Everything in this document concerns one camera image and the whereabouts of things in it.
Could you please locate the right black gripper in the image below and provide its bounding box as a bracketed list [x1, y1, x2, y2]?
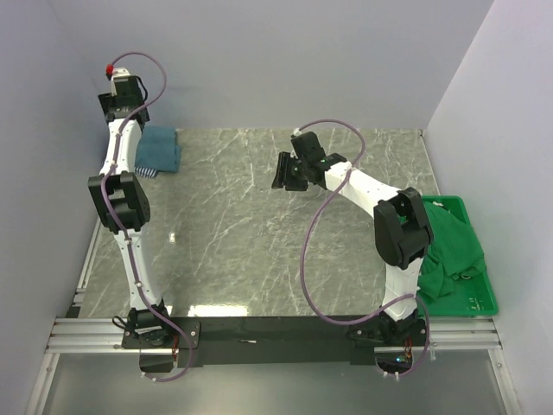
[270, 152, 308, 193]

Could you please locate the light blue tank top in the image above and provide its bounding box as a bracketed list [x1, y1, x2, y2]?
[135, 125, 181, 173]

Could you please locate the blue white striped tank top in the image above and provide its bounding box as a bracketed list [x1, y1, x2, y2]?
[135, 166, 158, 179]

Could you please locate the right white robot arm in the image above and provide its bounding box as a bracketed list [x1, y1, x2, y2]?
[271, 129, 434, 345]

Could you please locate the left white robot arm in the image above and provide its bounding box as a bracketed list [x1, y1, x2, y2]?
[87, 67, 173, 348]

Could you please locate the green tank top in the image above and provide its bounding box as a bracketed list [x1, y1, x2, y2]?
[418, 201, 486, 302]

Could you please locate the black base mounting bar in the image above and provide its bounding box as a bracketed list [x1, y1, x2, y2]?
[121, 314, 429, 367]

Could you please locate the green plastic bin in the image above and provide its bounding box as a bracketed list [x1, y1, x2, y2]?
[419, 195, 498, 317]

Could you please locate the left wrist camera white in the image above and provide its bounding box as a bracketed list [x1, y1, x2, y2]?
[105, 64, 130, 95]

